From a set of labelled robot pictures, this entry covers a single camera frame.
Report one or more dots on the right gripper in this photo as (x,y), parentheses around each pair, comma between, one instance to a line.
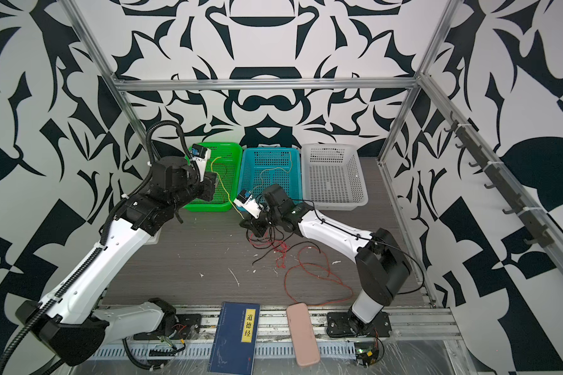
(253,225)

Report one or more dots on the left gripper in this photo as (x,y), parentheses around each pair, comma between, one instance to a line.
(207,185)

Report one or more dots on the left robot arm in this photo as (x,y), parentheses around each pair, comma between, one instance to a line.
(66,320)

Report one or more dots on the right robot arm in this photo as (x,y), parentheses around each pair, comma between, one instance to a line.
(383,268)

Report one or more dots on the green plastic basket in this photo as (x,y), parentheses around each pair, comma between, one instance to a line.
(225,160)

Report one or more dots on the teal plastic basket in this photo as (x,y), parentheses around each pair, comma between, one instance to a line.
(263,166)

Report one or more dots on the white plastic basket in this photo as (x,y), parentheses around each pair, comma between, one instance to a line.
(332,177)

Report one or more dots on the pink case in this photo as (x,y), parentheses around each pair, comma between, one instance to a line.
(302,335)

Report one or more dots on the blue book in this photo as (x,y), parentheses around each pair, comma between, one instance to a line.
(234,346)

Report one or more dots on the small circuit board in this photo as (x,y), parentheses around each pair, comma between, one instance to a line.
(366,356)

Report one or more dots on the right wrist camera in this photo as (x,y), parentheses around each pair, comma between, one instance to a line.
(245,200)

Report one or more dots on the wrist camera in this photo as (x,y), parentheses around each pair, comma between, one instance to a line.
(200,156)
(245,200)

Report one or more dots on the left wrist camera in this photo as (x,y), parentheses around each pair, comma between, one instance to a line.
(200,156)

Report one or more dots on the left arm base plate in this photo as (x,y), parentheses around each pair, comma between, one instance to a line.
(182,326)

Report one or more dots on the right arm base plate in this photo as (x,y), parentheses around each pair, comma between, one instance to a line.
(347,325)

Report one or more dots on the wall hook rail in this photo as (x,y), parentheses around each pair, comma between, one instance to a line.
(502,180)

